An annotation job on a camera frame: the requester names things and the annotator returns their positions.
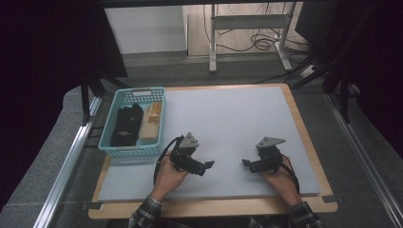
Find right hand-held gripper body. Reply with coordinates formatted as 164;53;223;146
256;136;287;174

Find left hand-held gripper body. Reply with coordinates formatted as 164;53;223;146
170;131;201;174

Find cream orange glove with tag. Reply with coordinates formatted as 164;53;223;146
138;101;163;143

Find black glove with logo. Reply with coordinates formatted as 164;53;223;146
109;103;144;147

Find teal plastic basket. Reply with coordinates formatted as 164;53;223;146
98;86;167;159

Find person's left hand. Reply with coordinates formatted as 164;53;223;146
150;155;190;202

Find person's right hand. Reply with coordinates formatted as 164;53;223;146
260;156;302;207

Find grey foam mat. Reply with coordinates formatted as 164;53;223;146
97;85;321;203

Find black stand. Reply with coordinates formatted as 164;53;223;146
79;70;131;126
284;47;354;124

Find white panel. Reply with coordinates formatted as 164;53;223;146
104;6;188;55

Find left hand-held gripper black cable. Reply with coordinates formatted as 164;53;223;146
153;135;184;185

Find hand-held gripper black cable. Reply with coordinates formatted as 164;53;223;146
153;135;184;185
279;155;300;195

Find right hand-held gripper black cable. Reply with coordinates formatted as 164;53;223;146
279;155;300;195

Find aluminium rail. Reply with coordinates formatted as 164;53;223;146
32;96;103;228
324;93;403;228

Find black cables on floor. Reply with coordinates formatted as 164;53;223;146
202;3;313;55

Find white metal desk frame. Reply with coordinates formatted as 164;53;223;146
208;3;294;74

